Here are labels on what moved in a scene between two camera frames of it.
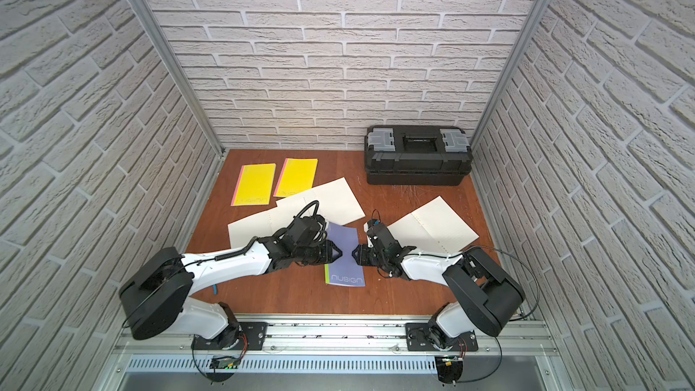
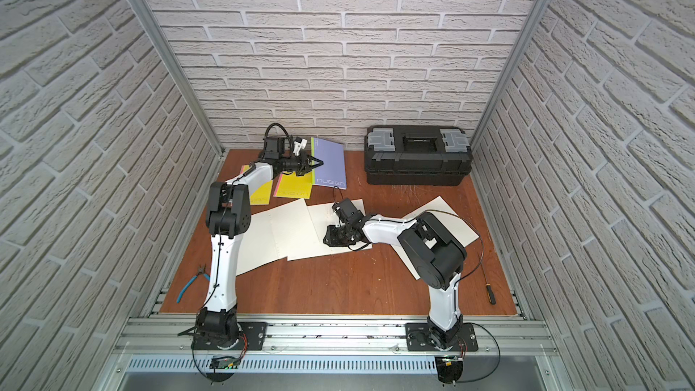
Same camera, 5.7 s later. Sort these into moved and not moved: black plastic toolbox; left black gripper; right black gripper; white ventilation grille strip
Moved: left black gripper; right black gripper
Not moved: white ventilation grille strip; black plastic toolbox
